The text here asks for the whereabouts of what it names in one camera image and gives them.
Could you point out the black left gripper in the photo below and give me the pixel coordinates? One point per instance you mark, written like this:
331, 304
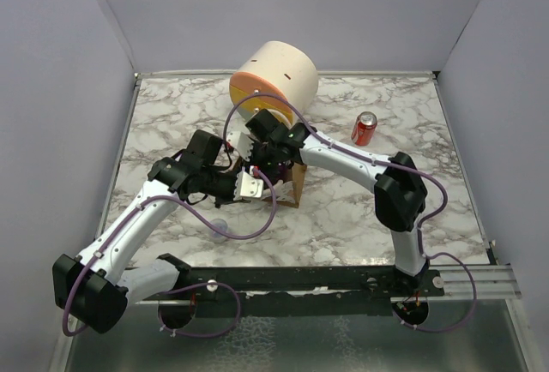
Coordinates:
229, 200

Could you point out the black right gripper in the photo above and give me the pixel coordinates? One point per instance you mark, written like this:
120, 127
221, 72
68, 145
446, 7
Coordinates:
255, 147

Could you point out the brown canvas bag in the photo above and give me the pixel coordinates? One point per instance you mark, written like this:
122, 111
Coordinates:
288, 193

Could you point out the purple soda can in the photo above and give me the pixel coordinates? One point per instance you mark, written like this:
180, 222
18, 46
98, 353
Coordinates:
282, 172

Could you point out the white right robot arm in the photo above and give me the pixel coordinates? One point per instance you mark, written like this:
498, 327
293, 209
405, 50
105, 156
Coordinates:
399, 192

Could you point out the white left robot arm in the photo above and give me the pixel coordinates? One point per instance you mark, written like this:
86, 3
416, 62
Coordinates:
96, 286

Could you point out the small clear plastic cup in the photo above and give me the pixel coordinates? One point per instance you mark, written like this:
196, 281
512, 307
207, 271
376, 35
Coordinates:
217, 233

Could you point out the cream cylindrical drawer cabinet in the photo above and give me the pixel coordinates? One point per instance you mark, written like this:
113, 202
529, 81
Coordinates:
282, 75

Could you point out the red soda can far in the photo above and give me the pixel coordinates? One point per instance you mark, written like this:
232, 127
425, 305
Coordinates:
364, 128

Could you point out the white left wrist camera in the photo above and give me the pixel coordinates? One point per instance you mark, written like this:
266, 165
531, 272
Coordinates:
248, 187

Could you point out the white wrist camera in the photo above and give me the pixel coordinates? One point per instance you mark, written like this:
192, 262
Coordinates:
248, 187
241, 143

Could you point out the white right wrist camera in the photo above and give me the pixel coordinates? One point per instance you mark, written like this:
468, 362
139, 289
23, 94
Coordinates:
241, 143

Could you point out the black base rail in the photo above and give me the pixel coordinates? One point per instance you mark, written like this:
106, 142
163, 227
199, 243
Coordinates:
306, 291

